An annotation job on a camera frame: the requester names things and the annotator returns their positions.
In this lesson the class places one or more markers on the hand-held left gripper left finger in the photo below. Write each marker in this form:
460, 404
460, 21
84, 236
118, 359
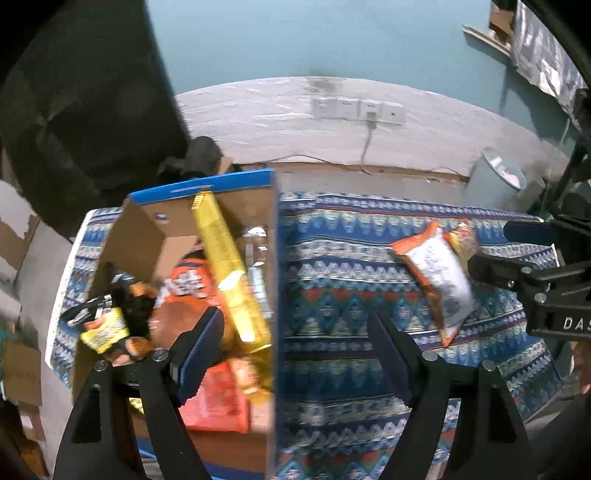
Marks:
203, 357

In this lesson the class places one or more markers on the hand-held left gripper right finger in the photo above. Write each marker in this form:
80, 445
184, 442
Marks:
392, 362

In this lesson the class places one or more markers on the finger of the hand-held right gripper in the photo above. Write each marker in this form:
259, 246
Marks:
498, 270
531, 233

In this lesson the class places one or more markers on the red and yellow snack packet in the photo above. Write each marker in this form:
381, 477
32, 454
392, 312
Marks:
466, 240

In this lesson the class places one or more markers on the orange striped snack packet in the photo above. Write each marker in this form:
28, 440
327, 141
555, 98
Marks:
212, 406

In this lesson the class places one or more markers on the white snack packet orange edges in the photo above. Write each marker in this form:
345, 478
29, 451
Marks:
443, 272

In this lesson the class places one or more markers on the orange snack packet white lettering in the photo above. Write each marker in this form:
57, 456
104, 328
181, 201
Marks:
184, 281

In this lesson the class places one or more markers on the black and yellow snack packet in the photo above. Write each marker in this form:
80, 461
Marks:
106, 323

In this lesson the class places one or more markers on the blue cardboard box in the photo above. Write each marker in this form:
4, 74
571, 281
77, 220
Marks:
240, 207

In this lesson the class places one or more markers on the pale grey trash bin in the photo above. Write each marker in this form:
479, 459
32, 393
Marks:
489, 184

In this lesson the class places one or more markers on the black stand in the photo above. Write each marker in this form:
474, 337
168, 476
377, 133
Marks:
572, 175

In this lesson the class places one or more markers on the patterned blue tablecloth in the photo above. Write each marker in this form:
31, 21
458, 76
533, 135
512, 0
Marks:
332, 277

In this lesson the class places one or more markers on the silver foil sheet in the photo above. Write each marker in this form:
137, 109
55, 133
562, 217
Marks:
545, 50

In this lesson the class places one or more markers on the brown cardboard box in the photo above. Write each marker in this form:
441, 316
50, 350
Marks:
225, 165

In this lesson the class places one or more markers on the small black device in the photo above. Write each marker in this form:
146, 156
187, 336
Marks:
198, 157

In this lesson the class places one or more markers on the wooden boards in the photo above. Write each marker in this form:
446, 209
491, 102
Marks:
494, 32

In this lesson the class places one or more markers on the torn cardboard pieces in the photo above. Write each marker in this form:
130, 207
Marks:
18, 240

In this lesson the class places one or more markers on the large dark furniture piece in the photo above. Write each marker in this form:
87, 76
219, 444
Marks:
83, 115

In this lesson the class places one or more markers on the white wall socket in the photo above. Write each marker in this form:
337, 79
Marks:
323, 107
371, 110
393, 113
347, 109

